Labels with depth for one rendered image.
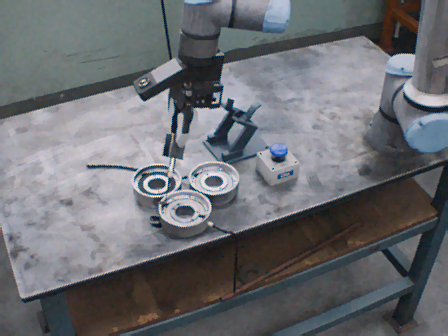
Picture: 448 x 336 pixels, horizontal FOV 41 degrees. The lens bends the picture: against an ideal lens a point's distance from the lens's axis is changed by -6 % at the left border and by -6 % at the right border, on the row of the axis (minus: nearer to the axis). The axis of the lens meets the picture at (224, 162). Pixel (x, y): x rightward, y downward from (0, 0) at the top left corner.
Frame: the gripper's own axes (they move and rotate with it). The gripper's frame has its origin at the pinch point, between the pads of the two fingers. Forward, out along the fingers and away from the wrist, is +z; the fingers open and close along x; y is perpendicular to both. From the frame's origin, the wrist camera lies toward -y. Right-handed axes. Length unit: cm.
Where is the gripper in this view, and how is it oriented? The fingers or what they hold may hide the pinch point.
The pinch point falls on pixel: (175, 138)
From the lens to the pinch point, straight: 129.5
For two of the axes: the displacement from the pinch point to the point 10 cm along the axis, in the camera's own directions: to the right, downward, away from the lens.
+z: -1.5, 7.9, 6.0
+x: -4.1, -6.0, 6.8
